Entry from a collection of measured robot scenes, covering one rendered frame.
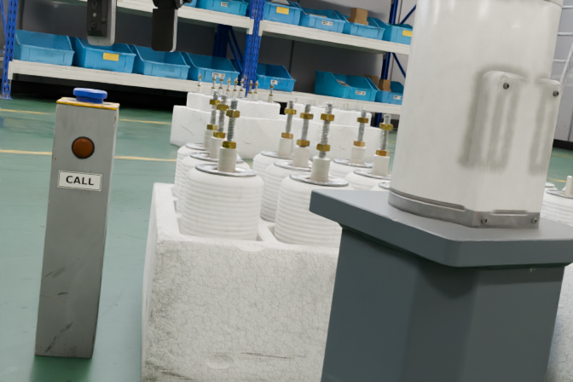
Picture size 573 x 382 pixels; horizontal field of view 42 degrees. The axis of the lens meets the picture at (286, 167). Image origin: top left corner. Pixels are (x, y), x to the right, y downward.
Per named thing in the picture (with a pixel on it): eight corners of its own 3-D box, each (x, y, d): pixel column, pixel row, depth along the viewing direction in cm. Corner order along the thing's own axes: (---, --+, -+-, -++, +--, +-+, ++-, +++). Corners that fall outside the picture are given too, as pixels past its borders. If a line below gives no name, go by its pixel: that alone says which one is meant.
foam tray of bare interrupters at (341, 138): (376, 164, 371) (381, 129, 369) (315, 161, 349) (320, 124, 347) (329, 153, 403) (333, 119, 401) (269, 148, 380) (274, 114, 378)
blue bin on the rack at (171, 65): (118, 71, 575) (120, 43, 573) (163, 76, 596) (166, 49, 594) (142, 75, 534) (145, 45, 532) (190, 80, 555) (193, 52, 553)
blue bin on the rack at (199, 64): (168, 77, 600) (171, 50, 597) (211, 81, 621) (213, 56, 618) (195, 81, 559) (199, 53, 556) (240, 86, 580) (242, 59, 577)
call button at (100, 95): (105, 108, 89) (107, 92, 89) (70, 105, 89) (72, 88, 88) (107, 107, 93) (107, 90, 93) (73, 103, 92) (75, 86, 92)
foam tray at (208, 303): (456, 403, 93) (479, 264, 91) (141, 390, 85) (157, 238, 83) (366, 303, 131) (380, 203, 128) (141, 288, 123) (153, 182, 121)
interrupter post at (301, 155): (289, 167, 106) (292, 145, 105) (305, 169, 106) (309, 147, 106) (292, 170, 103) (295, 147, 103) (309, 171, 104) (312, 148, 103)
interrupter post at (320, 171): (305, 182, 94) (309, 155, 93) (320, 182, 95) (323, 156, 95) (316, 185, 92) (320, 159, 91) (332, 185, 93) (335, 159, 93)
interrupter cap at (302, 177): (276, 177, 94) (277, 171, 94) (322, 178, 99) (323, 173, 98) (313, 188, 88) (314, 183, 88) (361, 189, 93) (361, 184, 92)
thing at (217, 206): (222, 298, 100) (239, 166, 98) (261, 323, 92) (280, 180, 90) (158, 303, 94) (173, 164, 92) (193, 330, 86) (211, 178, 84)
